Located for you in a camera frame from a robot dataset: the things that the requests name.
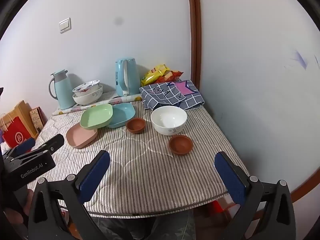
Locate blue square plate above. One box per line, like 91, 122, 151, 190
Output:
107, 103, 136, 128

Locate grey checkered folded cloth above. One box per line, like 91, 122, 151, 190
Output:
139, 80, 205, 111

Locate grey patterned white bowl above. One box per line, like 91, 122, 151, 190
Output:
72, 85, 103, 106

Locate rolled fruit print mat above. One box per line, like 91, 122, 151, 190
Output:
52, 94, 142, 116

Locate large plain white bowl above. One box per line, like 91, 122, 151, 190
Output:
151, 106, 188, 136

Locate red paper bag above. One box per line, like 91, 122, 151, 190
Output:
0, 113, 34, 148

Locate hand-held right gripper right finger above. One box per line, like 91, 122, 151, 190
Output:
214, 151, 297, 240

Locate red snack bag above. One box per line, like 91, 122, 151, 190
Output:
156, 70, 184, 84

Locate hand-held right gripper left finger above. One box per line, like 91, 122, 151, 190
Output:
28, 150, 111, 240

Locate brown paper bag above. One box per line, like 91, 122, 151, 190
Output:
10, 100, 39, 139

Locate person's left hand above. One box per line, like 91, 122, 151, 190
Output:
4, 189, 34, 233

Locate light blue thermos jug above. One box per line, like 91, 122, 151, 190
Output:
48, 69, 75, 110

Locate pink square plate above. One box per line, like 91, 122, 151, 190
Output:
66, 125, 98, 149

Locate red plastic stool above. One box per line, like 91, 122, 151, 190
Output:
209, 200, 240, 214

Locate brown patterned box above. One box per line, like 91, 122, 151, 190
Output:
29, 106, 46, 134

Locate yellow snack bag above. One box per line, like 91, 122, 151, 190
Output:
140, 64, 170, 87

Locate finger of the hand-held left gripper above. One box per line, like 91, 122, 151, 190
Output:
2, 137, 36, 159
31, 134, 65, 157

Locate wooden baseboard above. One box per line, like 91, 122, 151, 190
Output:
291, 172, 320, 203

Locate green square plate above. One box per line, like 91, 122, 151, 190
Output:
80, 103, 113, 130

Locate red floral white bowl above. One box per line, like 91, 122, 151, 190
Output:
72, 80, 101, 97

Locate striped quilted tablecloth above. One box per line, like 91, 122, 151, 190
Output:
27, 90, 250, 218

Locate small brown clay bowl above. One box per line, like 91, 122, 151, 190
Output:
168, 135, 193, 155
126, 118, 146, 134

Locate person's dark trousers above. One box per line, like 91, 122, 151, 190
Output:
92, 210, 198, 240

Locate white light switch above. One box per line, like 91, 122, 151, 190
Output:
59, 17, 71, 34

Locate wooden door frame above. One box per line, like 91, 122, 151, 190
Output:
187, 0, 202, 92

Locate light blue electric kettle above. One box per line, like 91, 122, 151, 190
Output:
115, 58, 141, 97

